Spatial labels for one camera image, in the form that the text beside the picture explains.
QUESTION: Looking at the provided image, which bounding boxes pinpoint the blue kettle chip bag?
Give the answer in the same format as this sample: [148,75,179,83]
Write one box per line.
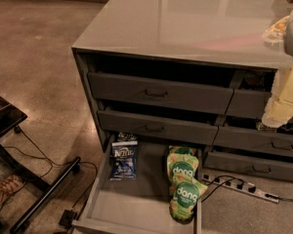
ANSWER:
[110,140,138,180]

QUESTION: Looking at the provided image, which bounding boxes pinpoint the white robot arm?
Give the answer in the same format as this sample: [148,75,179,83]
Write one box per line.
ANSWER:
[262,10,293,128]

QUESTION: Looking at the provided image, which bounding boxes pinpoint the snack bags in middle drawer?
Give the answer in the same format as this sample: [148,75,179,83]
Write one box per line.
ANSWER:
[256,121,293,135]

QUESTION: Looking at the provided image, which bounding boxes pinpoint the grey top right drawer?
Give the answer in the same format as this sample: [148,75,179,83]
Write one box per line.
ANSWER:
[226,89,293,126]

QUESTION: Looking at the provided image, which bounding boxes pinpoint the grey drawer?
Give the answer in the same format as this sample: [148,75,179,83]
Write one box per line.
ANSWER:
[88,72,233,114]
[226,89,293,126]
[204,152,293,181]
[214,127,293,157]
[97,110,218,145]

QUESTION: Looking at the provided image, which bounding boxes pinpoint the grey middle right drawer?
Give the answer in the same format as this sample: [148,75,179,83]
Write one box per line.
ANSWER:
[214,127,293,157]

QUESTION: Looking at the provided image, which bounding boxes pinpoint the snack bag on counter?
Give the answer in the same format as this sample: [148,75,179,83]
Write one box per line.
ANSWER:
[262,16,289,44]

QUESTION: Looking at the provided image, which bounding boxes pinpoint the grey bottom right drawer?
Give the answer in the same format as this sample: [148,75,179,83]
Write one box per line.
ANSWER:
[204,152,293,181]

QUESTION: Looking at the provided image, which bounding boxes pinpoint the grey top left drawer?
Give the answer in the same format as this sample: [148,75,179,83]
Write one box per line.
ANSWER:
[88,72,233,114]

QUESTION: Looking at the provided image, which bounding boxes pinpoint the grey drawer cabinet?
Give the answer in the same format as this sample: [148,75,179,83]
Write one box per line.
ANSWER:
[72,0,293,234]

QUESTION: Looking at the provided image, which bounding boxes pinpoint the rear green dang bag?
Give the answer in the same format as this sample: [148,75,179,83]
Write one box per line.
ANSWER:
[167,148,199,196]

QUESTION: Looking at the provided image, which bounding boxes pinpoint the green dang bag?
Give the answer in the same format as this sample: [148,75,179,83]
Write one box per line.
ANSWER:
[167,148,199,196]
[169,174,208,221]

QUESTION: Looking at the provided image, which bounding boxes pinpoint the front green dang bag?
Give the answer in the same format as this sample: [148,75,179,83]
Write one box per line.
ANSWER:
[169,174,208,221]

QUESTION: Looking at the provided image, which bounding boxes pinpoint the grey middle left drawer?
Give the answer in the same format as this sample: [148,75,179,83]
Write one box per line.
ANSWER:
[97,110,218,145]

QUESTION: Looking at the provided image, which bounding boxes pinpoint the open bottom left drawer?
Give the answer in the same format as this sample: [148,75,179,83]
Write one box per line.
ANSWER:
[72,136,201,234]

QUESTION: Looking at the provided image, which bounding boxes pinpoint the white power strip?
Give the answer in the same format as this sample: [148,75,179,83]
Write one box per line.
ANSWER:
[202,174,279,204]

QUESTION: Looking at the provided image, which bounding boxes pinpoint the black power adapter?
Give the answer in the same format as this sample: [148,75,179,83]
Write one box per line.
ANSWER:
[59,210,77,228]

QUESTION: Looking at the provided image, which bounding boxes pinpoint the black cart stand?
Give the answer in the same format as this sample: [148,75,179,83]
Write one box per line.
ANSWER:
[0,97,81,234]

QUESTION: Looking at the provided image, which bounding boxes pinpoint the brown shoe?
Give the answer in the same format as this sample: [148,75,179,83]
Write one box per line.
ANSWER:
[0,175,24,210]

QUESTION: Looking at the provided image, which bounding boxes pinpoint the black floor cable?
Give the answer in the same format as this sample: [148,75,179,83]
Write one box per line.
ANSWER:
[3,127,99,213]

